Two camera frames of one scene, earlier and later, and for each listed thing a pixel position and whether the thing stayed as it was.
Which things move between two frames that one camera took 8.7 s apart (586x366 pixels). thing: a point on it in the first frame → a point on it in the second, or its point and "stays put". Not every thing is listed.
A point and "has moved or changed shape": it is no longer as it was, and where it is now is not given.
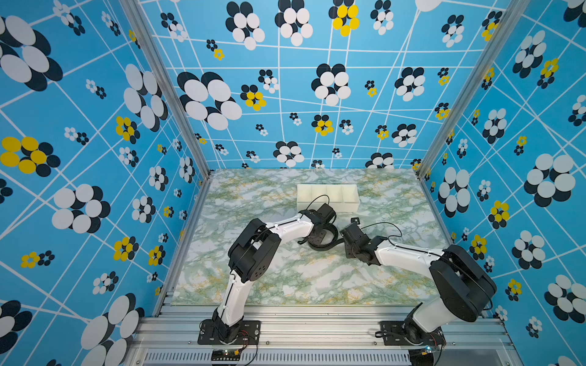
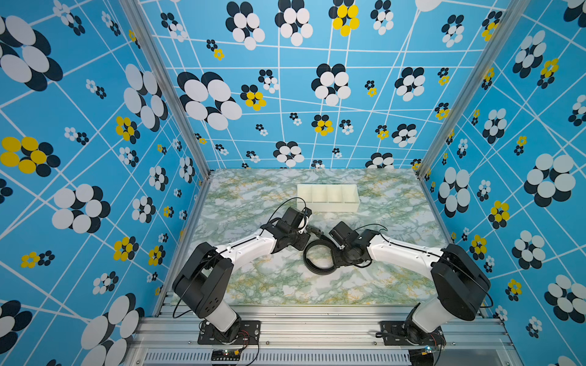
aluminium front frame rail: x=327 y=335 stays put
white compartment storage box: x=343 y=197 stays put
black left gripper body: x=320 y=239 → x=299 y=239
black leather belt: x=336 y=239 has moved or changed shape
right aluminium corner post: x=512 y=11 stays put
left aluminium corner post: x=151 y=40 stays put
